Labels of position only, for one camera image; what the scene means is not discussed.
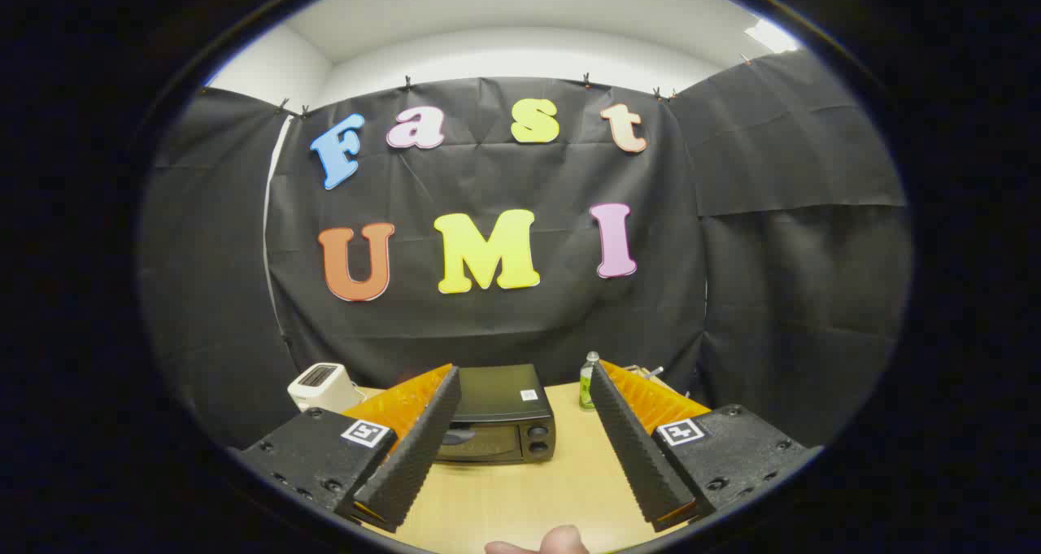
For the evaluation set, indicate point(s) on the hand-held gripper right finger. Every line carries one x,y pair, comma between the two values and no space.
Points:
634,448

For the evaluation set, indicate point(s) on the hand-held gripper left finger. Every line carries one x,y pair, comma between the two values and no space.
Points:
423,448

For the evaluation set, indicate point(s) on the black toaster oven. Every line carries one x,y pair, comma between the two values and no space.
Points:
496,399

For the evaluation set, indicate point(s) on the white bread toaster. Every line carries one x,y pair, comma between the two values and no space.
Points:
321,387

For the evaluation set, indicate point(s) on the green plastic bottle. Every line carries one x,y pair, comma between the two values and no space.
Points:
587,387

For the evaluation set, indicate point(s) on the black backdrop cloth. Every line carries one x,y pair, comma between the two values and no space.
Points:
488,334

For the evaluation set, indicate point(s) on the ceiling light panel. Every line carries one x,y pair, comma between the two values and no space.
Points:
771,37

